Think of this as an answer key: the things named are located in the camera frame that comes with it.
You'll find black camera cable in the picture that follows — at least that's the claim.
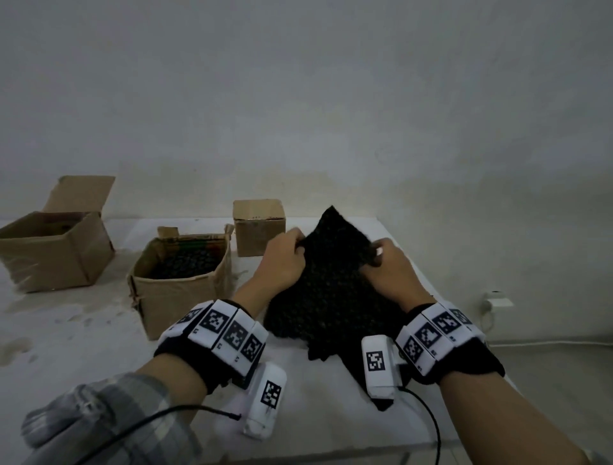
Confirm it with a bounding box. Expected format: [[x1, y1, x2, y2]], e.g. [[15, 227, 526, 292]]
[[400, 386, 443, 465], [74, 404, 243, 465]]

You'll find person's right forearm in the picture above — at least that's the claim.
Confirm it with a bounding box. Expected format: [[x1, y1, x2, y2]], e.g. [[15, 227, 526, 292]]
[[438, 371, 590, 465]]

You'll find paper box with white lid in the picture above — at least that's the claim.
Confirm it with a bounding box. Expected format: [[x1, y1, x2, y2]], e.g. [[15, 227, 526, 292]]
[[233, 199, 287, 258]]

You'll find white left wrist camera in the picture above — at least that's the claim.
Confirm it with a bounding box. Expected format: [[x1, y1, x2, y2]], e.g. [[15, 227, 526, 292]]
[[241, 362, 288, 441]]

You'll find person's right hand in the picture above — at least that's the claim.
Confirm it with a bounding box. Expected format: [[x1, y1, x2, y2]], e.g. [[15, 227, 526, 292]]
[[359, 238, 435, 313]]

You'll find left wrist marker band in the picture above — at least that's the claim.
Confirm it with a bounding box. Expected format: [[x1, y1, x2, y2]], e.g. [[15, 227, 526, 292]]
[[154, 299, 269, 396]]

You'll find black left camera cable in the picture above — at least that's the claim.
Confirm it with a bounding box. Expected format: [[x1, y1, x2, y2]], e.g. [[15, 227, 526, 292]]
[[74, 404, 243, 465]]

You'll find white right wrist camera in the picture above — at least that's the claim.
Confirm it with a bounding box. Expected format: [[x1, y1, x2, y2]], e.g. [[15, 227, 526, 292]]
[[361, 335, 409, 399]]

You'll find black right camera cable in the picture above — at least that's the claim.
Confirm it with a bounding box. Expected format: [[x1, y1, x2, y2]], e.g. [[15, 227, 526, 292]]
[[400, 386, 443, 465]]

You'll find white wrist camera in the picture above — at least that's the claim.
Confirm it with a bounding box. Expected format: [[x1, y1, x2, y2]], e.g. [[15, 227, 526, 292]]
[[361, 335, 409, 399], [241, 362, 288, 441]]

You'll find person's left forearm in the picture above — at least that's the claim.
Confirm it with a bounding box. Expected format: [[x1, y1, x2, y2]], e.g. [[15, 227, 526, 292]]
[[21, 354, 207, 465]]

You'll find paper box with tall flap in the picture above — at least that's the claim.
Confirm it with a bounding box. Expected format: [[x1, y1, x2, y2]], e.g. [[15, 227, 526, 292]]
[[0, 176, 116, 294]]

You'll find person's left hand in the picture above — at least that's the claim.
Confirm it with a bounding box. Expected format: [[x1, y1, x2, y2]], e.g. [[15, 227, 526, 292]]
[[232, 227, 308, 317]]

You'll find white plastic block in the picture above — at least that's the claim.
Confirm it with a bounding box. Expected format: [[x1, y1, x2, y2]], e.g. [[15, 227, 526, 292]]
[[482, 291, 515, 313]]

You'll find paper box with notched rim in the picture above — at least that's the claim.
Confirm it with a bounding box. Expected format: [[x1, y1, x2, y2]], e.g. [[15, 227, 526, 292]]
[[126, 224, 236, 342]]

